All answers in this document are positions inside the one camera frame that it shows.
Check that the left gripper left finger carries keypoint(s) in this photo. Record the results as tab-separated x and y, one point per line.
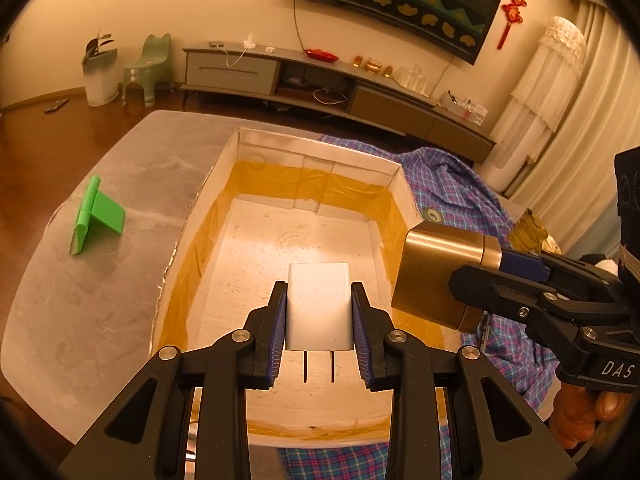
261	366

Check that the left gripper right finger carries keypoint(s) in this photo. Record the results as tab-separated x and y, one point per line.
370	328

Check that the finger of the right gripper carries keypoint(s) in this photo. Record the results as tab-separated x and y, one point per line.
525	264
534	304

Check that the white charger plug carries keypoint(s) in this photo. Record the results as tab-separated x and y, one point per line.
319	310

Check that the gold square tin box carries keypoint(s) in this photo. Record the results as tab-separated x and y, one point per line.
431	253

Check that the person right hand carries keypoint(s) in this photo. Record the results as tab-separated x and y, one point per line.
576	412

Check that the gold foil bag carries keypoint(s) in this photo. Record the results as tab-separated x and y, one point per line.
550	245

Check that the beige curtain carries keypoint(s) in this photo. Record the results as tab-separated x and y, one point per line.
573	183

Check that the green tape roll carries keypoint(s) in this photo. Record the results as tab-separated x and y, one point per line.
432	215

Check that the blue plaid shirt cloth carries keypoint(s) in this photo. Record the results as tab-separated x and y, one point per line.
455	202

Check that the white foam box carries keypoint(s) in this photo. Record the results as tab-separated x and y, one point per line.
271	200

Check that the white floor air conditioner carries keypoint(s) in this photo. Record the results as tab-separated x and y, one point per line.
537	104

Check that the white storage box on cabinet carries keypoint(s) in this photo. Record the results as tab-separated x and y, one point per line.
464	108

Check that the green phone stand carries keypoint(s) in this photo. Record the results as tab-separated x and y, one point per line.
95	207

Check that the clear glasses set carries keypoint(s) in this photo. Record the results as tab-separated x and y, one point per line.
413	79

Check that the grey tv cabinet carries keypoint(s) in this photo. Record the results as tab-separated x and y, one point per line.
290	78

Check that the red tray on cabinet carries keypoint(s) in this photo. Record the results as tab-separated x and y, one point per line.
321	55

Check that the green plastic chair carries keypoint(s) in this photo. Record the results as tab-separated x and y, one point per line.
153	66

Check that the white trash bin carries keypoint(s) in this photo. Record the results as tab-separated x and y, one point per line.
99	68

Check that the wall television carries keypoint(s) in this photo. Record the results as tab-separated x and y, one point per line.
395	0

